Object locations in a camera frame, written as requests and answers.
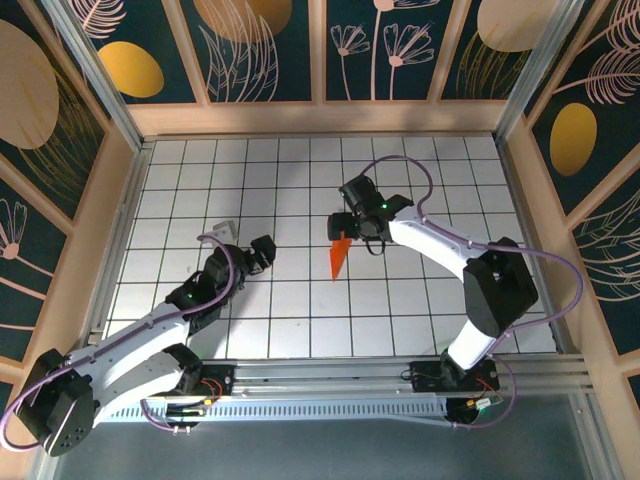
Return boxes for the orange paper sheet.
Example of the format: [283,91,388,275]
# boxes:
[329,231,354,282]

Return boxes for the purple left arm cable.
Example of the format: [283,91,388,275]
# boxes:
[0,232,236,449]

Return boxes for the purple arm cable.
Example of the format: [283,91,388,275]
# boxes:
[0,232,236,449]
[359,155,585,431]

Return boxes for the aluminium side rail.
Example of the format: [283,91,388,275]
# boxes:
[74,139,156,361]
[494,138,574,355]

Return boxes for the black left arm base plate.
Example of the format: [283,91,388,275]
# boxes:
[197,363,236,397]

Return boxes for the long aluminium frame rail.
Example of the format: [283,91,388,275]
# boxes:
[47,353,596,401]

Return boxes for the grey slotted cable duct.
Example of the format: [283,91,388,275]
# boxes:
[97,399,451,426]

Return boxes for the aluminium corner post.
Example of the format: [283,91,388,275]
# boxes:
[39,0,151,154]
[492,0,599,144]

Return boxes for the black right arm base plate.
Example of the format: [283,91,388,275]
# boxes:
[409,360,500,394]

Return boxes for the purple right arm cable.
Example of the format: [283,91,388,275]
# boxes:
[359,155,585,431]

